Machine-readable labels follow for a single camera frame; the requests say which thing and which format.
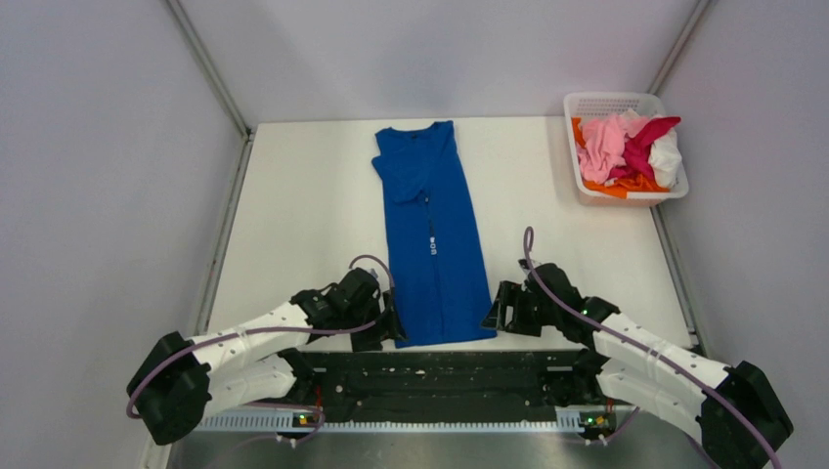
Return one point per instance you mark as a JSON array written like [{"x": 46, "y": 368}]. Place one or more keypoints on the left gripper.
[{"x": 370, "y": 339}]

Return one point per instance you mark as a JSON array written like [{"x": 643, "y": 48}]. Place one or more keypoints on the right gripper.
[{"x": 510, "y": 293}]

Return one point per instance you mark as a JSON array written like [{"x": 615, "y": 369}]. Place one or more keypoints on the blue printed t-shirt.
[{"x": 435, "y": 256}]

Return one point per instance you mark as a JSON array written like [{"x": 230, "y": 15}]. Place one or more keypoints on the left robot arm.
[{"x": 183, "y": 380}]

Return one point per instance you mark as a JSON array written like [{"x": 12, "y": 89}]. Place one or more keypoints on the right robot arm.
[{"x": 730, "y": 411}]

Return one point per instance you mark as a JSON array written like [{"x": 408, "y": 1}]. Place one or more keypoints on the orange t-shirt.
[{"x": 624, "y": 187}]

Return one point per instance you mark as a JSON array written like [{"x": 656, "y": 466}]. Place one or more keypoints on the pink t-shirt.
[{"x": 601, "y": 142}]

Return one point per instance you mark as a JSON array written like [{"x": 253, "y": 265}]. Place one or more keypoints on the magenta t-shirt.
[{"x": 637, "y": 148}]

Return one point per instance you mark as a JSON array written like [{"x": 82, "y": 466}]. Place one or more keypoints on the white t-shirt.
[{"x": 665, "y": 159}]

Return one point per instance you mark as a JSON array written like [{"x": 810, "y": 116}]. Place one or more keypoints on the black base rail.
[{"x": 465, "y": 389}]

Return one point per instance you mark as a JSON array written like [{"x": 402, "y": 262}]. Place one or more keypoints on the white slotted cable duct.
[{"x": 262, "y": 420}]

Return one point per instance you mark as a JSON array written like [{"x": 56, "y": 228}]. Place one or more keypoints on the right corner aluminium post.
[{"x": 697, "y": 17}]

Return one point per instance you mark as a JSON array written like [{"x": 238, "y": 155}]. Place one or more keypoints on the corner aluminium post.
[
  {"x": 207, "y": 66},
  {"x": 697, "y": 17}
]

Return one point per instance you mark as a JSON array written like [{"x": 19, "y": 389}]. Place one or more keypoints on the left corner aluminium post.
[{"x": 207, "y": 66}]

